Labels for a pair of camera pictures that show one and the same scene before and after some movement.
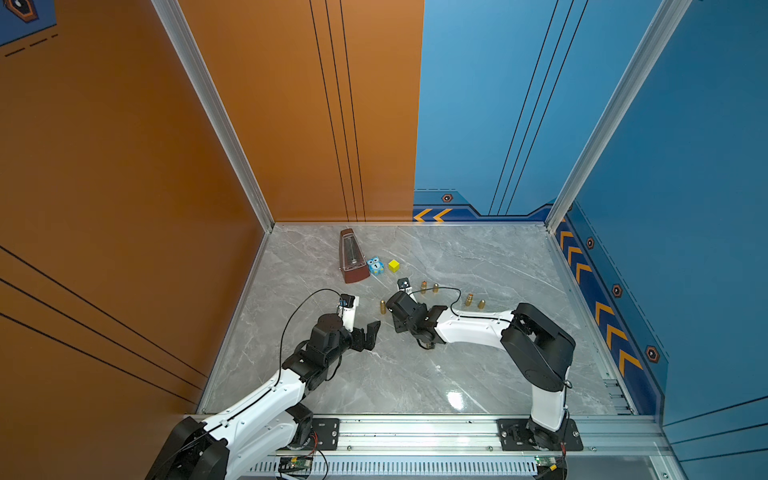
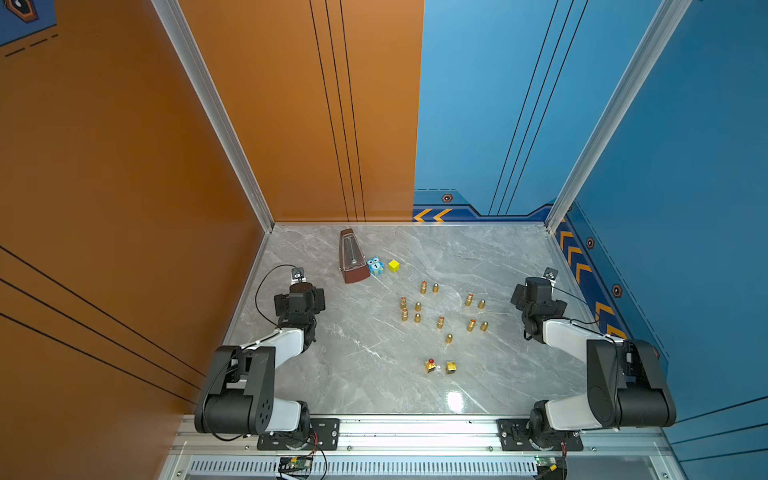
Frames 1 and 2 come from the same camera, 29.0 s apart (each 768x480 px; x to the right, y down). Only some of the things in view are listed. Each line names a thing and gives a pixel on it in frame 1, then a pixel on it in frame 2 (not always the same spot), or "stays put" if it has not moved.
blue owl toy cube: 375,265 stays put
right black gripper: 397,327 to 518,296
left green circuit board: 292,463 stays put
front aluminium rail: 616,448 stays put
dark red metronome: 353,263 stays put
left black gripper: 368,342 to 280,306
